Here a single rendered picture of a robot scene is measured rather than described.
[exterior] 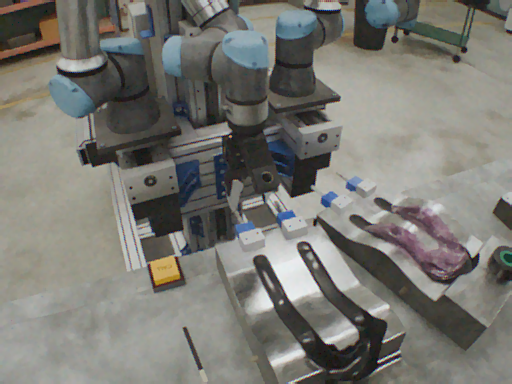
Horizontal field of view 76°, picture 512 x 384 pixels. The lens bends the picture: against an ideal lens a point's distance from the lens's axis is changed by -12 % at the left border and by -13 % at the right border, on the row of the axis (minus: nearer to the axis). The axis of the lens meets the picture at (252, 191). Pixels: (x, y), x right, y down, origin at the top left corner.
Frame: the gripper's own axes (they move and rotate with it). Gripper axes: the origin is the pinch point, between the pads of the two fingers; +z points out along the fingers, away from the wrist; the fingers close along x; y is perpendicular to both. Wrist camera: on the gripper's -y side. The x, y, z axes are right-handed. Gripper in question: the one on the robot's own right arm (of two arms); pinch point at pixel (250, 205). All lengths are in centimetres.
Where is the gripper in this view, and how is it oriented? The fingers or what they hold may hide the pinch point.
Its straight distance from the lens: 79.6
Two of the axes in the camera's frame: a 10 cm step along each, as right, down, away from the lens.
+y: -3.6, -6.2, 7.0
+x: -9.3, 2.4, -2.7
